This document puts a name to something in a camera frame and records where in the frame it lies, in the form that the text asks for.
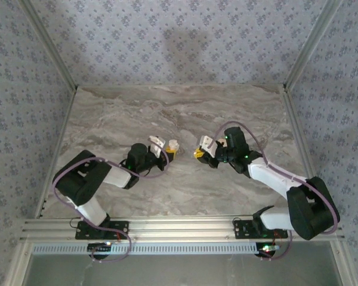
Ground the black controller board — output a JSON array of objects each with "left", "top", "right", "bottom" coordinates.
[
  {"left": 255, "top": 242, "right": 280, "bottom": 259},
  {"left": 88, "top": 242, "right": 113, "bottom": 259}
]

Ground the aluminium frame post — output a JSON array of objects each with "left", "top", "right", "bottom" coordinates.
[
  {"left": 17, "top": 0, "right": 78, "bottom": 90},
  {"left": 283, "top": 0, "right": 344, "bottom": 90}
]

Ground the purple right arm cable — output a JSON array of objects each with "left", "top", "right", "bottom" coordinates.
[{"left": 212, "top": 121, "right": 341, "bottom": 262}]

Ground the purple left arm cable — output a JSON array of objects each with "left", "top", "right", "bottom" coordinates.
[{"left": 52, "top": 150, "right": 170, "bottom": 263}]

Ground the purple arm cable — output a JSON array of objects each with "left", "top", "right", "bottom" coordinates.
[
  {"left": 212, "top": 121, "right": 341, "bottom": 262},
  {"left": 52, "top": 150, "right": 170, "bottom": 263}
]

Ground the grey slotted cable duct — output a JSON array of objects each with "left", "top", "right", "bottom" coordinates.
[{"left": 32, "top": 241, "right": 287, "bottom": 256}]

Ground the grey metal sheet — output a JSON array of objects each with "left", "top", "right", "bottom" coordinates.
[{"left": 22, "top": 254, "right": 347, "bottom": 286}]

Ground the long aluminium base rail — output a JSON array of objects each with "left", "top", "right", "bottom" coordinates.
[{"left": 20, "top": 216, "right": 344, "bottom": 242}]

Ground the aluminium table side rail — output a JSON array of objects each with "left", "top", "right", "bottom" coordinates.
[
  {"left": 34, "top": 86, "right": 78, "bottom": 220},
  {"left": 282, "top": 85, "right": 323, "bottom": 209}
]

